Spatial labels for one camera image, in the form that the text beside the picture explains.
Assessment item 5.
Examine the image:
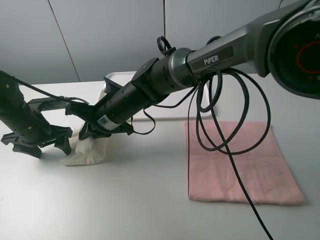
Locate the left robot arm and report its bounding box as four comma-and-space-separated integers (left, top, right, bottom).
0, 71, 73, 158

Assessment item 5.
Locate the pink towel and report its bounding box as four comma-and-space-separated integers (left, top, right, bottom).
184, 120, 306, 206

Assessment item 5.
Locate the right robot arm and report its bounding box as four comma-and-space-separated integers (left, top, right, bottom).
65, 0, 320, 140

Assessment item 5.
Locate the white rectangular plastic tray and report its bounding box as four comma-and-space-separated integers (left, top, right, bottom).
98, 71, 211, 121

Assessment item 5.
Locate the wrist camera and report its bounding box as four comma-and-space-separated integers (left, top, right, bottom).
102, 77, 122, 95
27, 97, 73, 112

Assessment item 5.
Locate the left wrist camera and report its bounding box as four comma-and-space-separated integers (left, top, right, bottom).
27, 97, 73, 112

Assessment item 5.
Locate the cream white towel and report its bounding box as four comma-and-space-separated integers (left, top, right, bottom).
60, 128, 109, 167

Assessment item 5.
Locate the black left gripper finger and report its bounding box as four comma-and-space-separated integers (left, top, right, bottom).
54, 136, 72, 156
12, 144, 42, 158

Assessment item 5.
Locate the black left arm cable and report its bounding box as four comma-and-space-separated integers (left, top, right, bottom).
0, 70, 91, 105

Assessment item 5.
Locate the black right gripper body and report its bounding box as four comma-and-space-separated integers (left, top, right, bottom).
65, 82, 140, 135

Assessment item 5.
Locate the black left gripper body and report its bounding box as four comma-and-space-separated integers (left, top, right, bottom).
0, 98, 73, 148

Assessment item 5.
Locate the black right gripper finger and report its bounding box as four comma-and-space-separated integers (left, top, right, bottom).
78, 122, 97, 141
91, 131, 112, 140

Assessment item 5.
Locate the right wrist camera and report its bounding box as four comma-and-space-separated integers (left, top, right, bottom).
102, 77, 122, 95

